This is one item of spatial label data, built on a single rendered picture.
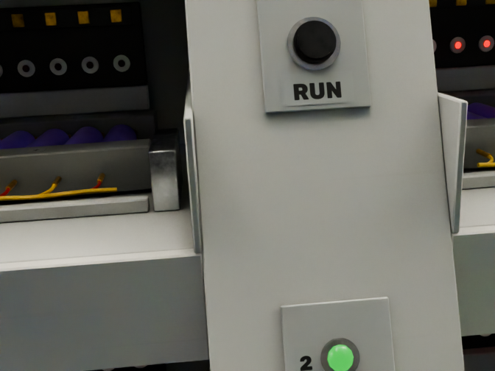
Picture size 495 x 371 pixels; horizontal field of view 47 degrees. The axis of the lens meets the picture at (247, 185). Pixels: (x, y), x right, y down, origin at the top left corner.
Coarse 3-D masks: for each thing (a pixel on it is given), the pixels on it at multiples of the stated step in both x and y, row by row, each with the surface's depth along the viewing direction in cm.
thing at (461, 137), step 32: (448, 0) 38; (480, 0) 38; (448, 32) 39; (480, 32) 39; (448, 64) 40; (480, 64) 40; (448, 96) 21; (480, 96) 38; (448, 128) 21; (480, 128) 28; (448, 160) 21; (480, 160) 29; (448, 192) 22; (480, 192) 26; (480, 224) 22; (480, 256) 22; (480, 288) 22; (480, 320) 23
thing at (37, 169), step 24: (72, 144) 29; (96, 144) 28; (120, 144) 28; (144, 144) 28; (0, 168) 27; (24, 168) 27; (48, 168) 27; (72, 168) 27; (96, 168) 27; (120, 168) 28; (144, 168) 28; (0, 192) 27; (24, 192) 27; (48, 192) 26; (72, 192) 26; (96, 192) 26
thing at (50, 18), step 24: (0, 24) 36; (24, 24) 36; (48, 24) 36; (72, 24) 37; (96, 24) 37; (120, 24) 37; (0, 48) 37; (24, 48) 37; (48, 48) 37; (72, 48) 37; (96, 48) 37; (120, 48) 37; (48, 72) 37; (72, 72) 38; (96, 72) 38; (120, 72) 38; (144, 72) 38
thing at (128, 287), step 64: (192, 128) 20; (128, 192) 29; (192, 192) 20; (0, 256) 21; (64, 256) 21; (128, 256) 21; (192, 256) 21; (0, 320) 21; (64, 320) 21; (128, 320) 21; (192, 320) 22
